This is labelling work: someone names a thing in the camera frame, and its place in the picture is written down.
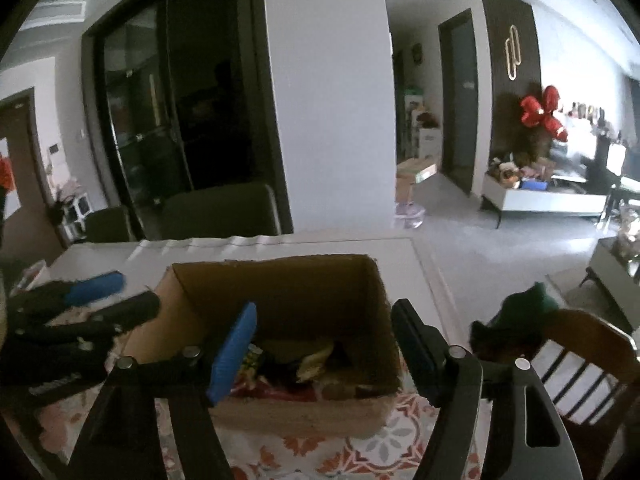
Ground yellow green snack packet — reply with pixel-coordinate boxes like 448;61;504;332
295;337;337;382

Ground wooden chair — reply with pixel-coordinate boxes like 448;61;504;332
470;307;640;480

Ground ceiling air vent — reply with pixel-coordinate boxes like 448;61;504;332
20;0;86;31

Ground wood slat wall panel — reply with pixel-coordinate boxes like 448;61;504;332
479;0;543;176

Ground dark green jacket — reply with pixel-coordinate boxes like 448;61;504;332
470;282;561;361

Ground white cabinet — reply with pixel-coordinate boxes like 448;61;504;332
482;170;608;218

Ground dark green dining chair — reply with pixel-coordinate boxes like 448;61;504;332
85;206;136;243
160;184;282;241

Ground glass sliding door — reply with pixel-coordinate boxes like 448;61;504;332
82;0;293;241

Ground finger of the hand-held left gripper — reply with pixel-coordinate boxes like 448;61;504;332
10;270;126;322
15;290;162;350

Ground oblong wall light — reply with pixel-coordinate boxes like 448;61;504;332
504;25;521;81

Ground hallway shelf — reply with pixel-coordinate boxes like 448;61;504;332
397;85;441;161

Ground clear plastic container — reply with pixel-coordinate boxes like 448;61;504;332
395;202;427;228

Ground brown door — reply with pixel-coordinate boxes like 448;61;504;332
0;87;63;261

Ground patterned table mat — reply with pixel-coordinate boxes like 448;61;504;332
40;380;496;480

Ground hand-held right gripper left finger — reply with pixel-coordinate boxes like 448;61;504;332
70;301;258;480

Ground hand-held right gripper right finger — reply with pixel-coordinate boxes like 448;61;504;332
391;299;583;480

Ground maroon snack packet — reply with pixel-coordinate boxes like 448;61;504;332
235;375;321;403

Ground dark door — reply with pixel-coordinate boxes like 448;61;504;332
439;9;478;196

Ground coffee table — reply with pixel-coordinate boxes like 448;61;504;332
580;237;640;321

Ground red paper poster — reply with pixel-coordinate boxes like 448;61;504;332
0;137;13;196

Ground colourful snack packet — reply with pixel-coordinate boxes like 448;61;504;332
240;344;266;377

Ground brown cardboard box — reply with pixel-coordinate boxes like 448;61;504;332
122;254;403;438

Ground cardboard box on floor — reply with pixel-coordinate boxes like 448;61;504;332
396;157;441;201

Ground small white shelf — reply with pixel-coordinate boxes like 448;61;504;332
60;192;91;231

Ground red balloons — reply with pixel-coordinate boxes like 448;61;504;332
520;85;571;143

